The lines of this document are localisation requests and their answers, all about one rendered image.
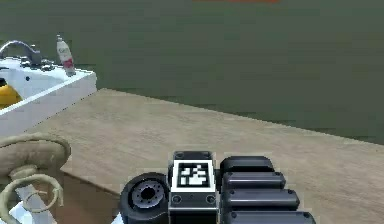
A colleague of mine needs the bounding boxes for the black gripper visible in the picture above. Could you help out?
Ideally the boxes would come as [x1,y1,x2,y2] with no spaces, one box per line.
[119,171,172,224]

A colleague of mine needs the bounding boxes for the beige coiled holder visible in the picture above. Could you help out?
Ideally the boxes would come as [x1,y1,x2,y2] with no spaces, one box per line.
[0,132,72,224]

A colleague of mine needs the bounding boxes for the white sink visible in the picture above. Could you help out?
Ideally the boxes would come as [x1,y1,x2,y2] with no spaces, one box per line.
[0,57,98,138]

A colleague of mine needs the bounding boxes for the white bottle with red label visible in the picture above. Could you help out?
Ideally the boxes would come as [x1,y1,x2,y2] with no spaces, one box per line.
[55,34,77,77]

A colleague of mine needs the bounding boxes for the yellow round object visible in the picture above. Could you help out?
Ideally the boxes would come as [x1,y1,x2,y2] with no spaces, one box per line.
[0,78,23,109]

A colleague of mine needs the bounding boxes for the grey metal faucet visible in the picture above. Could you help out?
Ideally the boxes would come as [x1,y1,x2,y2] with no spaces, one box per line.
[0,40,55,72]

